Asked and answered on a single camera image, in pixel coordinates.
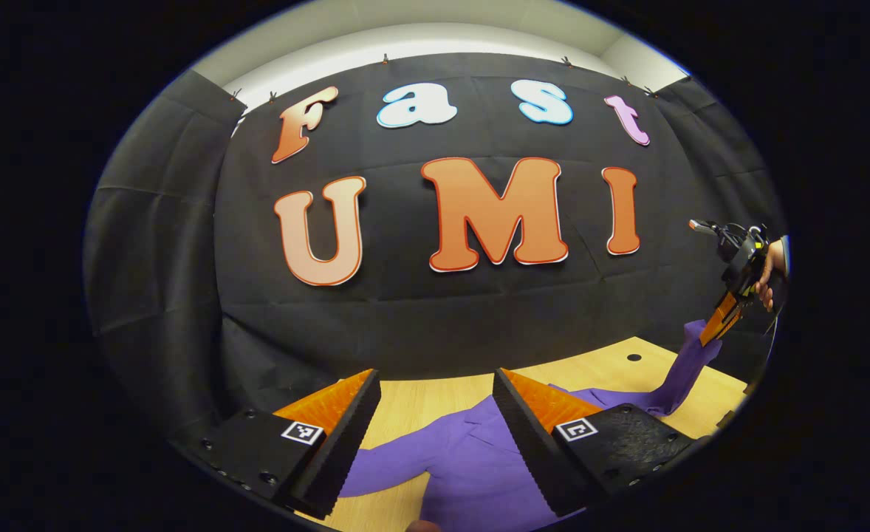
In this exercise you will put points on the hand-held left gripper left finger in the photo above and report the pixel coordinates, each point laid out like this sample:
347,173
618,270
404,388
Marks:
346,443

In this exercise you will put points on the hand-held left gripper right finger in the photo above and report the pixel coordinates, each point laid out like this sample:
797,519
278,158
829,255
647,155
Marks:
527,443

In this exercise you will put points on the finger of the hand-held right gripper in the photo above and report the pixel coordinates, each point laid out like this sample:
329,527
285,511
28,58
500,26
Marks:
721,321

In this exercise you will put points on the purple knit garment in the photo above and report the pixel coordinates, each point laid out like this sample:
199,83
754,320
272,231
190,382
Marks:
472,473

